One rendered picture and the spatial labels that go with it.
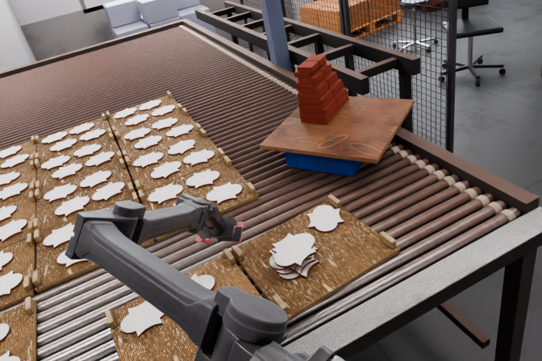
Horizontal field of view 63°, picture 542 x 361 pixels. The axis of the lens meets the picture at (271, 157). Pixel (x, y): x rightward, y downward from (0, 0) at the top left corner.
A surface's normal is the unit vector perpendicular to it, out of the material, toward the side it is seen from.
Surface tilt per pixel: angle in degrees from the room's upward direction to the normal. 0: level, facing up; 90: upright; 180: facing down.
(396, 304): 0
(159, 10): 90
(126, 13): 90
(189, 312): 51
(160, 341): 0
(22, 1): 90
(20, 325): 0
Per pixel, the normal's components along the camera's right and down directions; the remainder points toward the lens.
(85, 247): -0.54, -0.14
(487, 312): -0.18, -0.85
